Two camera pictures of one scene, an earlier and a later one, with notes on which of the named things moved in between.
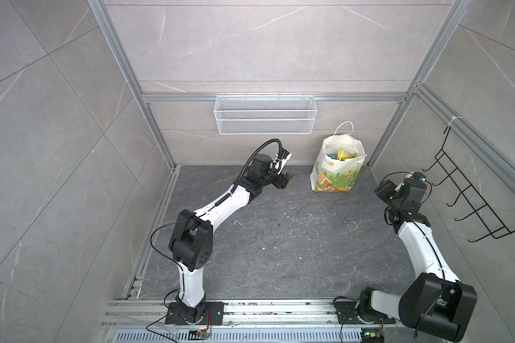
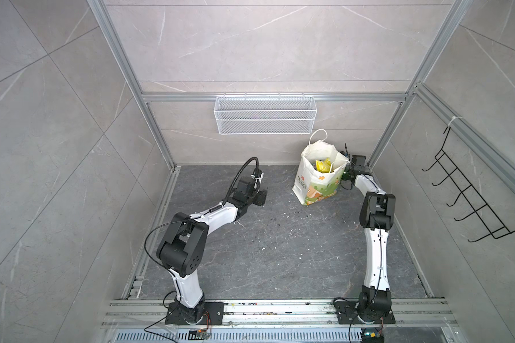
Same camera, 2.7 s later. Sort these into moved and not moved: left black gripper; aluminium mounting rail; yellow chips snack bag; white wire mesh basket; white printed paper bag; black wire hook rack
Moved: left black gripper; white printed paper bag; yellow chips snack bag
Not moved: white wire mesh basket; black wire hook rack; aluminium mounting rail
